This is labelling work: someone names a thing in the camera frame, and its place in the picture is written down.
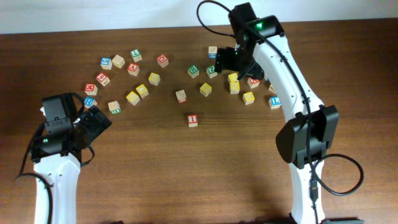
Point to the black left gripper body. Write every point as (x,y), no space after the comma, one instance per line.
(94,125)

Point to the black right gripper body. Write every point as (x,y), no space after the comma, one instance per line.
(236,61)

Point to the red A letter block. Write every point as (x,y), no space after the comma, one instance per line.
(253,83)

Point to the green R letter block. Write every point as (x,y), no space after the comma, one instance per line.
(193,71)

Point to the red side wooden block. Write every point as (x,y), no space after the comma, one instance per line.
(181,96)

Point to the red I letter block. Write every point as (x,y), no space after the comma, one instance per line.
(192,120)

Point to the red C letter block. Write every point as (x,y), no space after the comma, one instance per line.
(162,60)

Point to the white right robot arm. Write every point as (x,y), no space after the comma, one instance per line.
(262,50)

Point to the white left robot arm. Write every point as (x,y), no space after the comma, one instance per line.
(56,153)

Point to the yellow block upper middle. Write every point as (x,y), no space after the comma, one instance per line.
(233,77)

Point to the blue H block upper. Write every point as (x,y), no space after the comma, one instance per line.
(89,102)

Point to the green E side block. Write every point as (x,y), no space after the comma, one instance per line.
(114,107)

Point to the yellow block lower middle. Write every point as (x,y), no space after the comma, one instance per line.
(234,87)

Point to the blue side top block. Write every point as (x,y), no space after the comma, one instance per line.
(212,52)

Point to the green Z letter block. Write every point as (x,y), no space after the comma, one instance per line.
(211,71)

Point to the red M letter block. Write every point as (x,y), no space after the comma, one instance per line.
(91,89)

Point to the yellow umbrella picture block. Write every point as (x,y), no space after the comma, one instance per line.
(248,98)

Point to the red 6 number block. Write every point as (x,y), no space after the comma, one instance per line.
(102,78)

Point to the yellow block near R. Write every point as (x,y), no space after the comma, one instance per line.
(205,89)

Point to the yellow block left lower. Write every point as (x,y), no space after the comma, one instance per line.
(133,98)

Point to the blue L letter block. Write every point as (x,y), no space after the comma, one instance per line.
(274,102)

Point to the yellow block left middle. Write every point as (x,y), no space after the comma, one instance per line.
(142,90)

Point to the blue G letter block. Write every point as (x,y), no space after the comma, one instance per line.
(106,63)

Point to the plain wooden block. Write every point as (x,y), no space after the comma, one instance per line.
(118,61)

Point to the red A block left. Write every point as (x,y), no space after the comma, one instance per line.
(133,69)

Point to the green L letter block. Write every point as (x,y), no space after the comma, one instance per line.
(136,55)

